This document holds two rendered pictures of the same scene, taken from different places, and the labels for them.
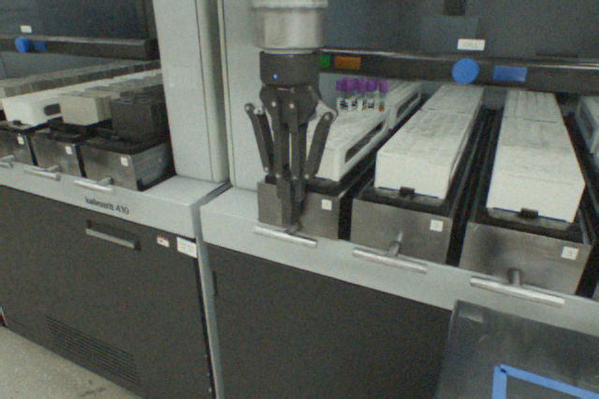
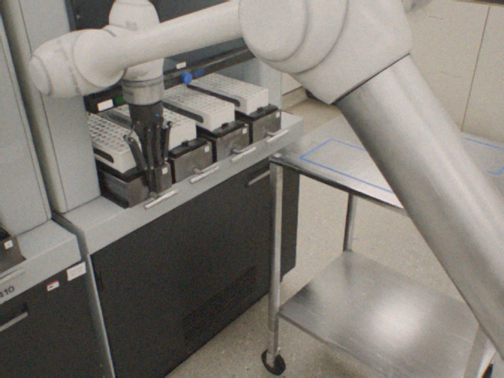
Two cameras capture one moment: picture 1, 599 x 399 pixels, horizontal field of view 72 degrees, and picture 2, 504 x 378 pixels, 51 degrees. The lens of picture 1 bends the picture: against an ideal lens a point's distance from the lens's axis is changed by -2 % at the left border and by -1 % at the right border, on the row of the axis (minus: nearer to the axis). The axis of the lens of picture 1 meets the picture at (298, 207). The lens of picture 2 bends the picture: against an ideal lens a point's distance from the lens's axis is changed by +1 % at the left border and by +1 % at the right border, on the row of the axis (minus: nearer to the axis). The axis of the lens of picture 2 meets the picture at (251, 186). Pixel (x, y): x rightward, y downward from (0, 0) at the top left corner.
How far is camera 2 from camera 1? 107 cm
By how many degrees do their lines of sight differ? 64
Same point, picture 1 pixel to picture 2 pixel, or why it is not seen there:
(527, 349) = (295, 151)
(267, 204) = (133, 193)
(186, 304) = (78, 322)
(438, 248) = (209, 159)
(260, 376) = (140, 319)
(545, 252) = (238, 135)
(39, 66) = not seen: outside the picture
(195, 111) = (24, 175)
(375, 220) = (184, 163)
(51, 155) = not seen: outside the picture
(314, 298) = (164, 230)
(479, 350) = (292, 158)
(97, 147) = not seen: outside the picture
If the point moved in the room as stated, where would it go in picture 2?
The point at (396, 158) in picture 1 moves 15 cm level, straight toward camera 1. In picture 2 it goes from (176, 130) to (226, 142)
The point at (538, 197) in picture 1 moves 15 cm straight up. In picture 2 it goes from (224, 116) to (223, 64)
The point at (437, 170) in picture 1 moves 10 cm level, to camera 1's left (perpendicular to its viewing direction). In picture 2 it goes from (192, 126) to (178, 142)
